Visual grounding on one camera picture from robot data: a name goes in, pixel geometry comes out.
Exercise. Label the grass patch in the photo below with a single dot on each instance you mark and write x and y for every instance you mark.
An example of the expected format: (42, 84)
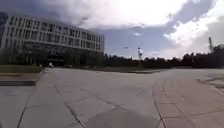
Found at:
(16, 69)

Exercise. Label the pale many-windowed building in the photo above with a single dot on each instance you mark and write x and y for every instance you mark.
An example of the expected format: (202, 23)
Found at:
(43, 35)

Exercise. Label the distant row of trees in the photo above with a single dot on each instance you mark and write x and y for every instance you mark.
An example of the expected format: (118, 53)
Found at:
(160, 62)

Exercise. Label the tall distant mast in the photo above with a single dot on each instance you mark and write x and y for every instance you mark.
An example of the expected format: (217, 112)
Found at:
(210, 45)
(139, 55)

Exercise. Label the grey concrete slab pavement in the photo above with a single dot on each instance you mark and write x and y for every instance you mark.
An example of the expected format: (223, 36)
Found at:
(100, 86)

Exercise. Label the low dark kerb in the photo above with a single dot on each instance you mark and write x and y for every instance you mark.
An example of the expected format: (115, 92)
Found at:
(16, 83)

